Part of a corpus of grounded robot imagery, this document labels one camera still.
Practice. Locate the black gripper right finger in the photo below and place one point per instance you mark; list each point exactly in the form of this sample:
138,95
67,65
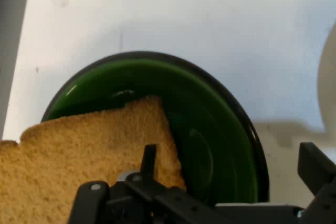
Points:
317,171

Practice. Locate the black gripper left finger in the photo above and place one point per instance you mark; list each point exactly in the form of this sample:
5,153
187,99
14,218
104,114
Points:
147,161

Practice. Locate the brown toast slice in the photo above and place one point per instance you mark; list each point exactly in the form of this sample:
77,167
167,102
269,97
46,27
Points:
78,155

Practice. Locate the green enamel bowl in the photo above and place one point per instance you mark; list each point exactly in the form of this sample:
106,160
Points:
210,129

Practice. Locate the white rounded object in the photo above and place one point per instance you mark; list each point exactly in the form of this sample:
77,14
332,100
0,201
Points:
329,82

